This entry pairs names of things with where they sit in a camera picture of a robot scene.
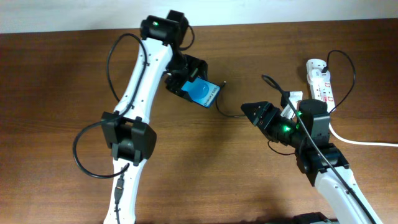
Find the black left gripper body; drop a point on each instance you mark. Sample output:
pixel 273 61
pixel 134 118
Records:
pixel 185 68

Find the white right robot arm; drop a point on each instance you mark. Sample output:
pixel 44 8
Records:
pixel 321 161

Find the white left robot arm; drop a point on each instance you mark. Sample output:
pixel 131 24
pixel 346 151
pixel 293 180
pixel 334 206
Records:
pixel 128 134

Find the white USB charger plug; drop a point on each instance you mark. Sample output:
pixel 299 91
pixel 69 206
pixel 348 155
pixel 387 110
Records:
pixel 315 75

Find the white power strip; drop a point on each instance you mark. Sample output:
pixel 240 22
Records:
pixel 321 91

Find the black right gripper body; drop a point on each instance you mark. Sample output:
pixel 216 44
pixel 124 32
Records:
pixel 268 119

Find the blue Galaxy smartphone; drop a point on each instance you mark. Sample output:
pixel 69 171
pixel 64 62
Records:
pixel 202 91

